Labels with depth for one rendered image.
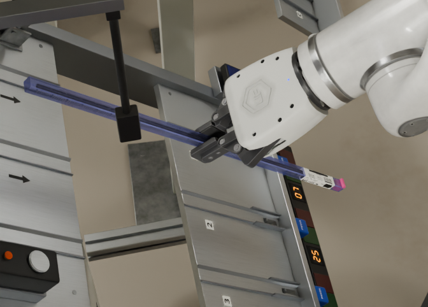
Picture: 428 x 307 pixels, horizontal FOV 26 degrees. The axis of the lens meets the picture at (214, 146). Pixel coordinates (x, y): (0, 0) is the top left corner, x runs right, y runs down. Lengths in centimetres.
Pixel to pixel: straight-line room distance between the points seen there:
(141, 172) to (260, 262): 98
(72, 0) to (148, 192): 146
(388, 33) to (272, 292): 44
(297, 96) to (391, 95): 12
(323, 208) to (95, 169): 55
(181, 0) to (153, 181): 69
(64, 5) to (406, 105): 37
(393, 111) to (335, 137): 134
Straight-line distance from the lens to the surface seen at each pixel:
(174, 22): 167
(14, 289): 95
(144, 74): 130
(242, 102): 106
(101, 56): 125
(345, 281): 212
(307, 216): 143
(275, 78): 105
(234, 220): 128
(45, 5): 76
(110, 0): 76
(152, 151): 225
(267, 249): 130
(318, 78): 101
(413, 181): 226
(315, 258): 140
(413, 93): 94
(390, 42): 98
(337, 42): 100
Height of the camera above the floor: 192
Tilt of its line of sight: 58 degrees down
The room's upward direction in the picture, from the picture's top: straight up
